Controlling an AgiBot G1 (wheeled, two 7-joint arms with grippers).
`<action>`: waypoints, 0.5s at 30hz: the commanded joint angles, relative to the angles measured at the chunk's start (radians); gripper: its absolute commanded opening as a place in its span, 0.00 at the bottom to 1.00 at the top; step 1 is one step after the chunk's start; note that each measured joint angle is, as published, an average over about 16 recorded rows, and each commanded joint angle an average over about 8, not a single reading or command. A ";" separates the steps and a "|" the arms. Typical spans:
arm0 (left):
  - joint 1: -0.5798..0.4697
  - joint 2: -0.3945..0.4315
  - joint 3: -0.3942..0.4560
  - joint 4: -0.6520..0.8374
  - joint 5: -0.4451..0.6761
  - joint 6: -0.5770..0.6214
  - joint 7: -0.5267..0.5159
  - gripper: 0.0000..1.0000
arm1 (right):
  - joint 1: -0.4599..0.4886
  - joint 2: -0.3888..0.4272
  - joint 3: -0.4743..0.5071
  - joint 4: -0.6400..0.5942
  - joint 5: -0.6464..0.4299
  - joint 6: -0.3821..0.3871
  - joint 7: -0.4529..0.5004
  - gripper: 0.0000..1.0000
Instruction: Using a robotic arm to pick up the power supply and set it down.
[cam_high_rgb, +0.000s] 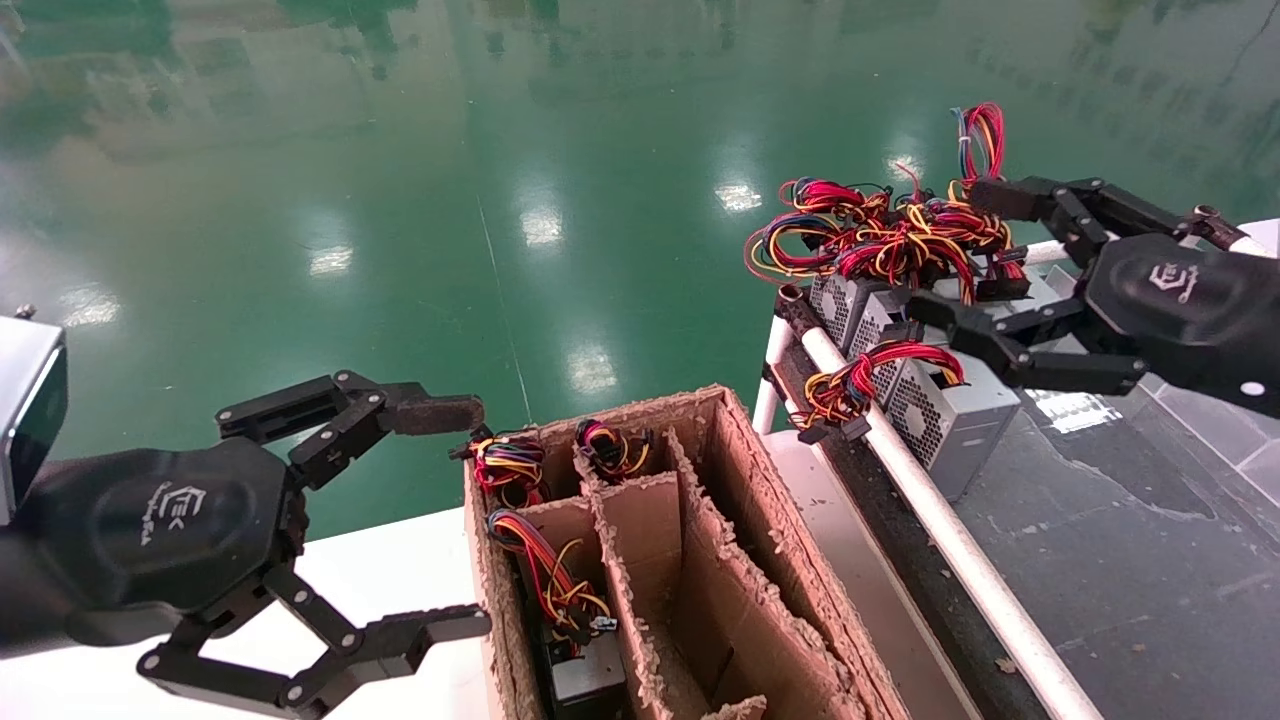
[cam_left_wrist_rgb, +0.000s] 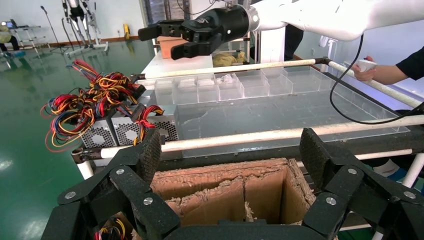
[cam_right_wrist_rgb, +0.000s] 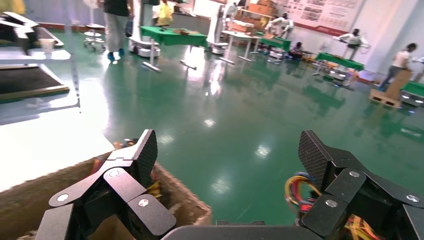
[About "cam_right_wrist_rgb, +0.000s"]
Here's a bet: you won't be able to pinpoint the person in white shirt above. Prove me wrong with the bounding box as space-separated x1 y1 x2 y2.
378 42 419 91

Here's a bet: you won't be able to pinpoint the black and white machine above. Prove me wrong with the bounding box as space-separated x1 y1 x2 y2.
0 11 65 54

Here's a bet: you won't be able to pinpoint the person in yellow top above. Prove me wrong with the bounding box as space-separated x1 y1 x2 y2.
156 0 175 28

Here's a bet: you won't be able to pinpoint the wooden pallet with cardboard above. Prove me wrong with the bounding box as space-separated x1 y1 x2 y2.
368 69 414 109

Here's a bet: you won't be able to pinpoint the wall poster board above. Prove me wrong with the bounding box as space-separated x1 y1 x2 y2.
276 0 365 37

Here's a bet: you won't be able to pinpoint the brown cardboard box with dividers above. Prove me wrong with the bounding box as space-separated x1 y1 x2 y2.
0 150 214 240

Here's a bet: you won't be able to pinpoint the grey power supply with cables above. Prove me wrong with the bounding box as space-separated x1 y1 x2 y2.
284 171 383 240

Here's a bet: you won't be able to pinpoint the wire harnesses inside box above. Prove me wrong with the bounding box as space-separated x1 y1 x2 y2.
91 138 138 175

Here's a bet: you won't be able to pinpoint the white humanoid robot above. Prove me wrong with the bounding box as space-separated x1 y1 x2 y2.
332 28 369 61
264 12 295 38

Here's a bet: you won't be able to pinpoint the white tall robot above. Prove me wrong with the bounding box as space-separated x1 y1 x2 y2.
209 3 233 56

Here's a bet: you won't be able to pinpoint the stacked cardboard boxes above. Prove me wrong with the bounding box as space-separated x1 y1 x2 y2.
231 0 280 33

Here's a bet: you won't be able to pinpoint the seated person in dark clothes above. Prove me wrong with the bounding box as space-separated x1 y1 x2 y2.
287 41 305 61

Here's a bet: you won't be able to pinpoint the paper cup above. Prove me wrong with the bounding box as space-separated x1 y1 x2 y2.
39 38 57 57

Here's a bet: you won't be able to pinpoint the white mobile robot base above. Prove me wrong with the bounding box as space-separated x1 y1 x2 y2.
128 0 162 60

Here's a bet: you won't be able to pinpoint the white stool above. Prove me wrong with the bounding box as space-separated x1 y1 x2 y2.
82 0 108 53

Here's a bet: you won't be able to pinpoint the large green cloth table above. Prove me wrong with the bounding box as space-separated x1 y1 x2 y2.
139 25 210 73

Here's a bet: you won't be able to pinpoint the white table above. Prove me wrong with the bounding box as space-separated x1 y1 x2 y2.
219 29 262 64

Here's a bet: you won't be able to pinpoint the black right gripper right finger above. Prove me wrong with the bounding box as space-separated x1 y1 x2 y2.
298 129 424 240

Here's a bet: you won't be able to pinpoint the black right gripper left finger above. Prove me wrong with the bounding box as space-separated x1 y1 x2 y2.
34 129 177 240

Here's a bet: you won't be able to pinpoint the person with blue shoe covers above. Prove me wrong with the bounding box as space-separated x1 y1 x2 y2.
102 0 134 63

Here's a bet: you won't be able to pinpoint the black mat work bench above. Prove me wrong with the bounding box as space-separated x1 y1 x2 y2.
0 46 81 112

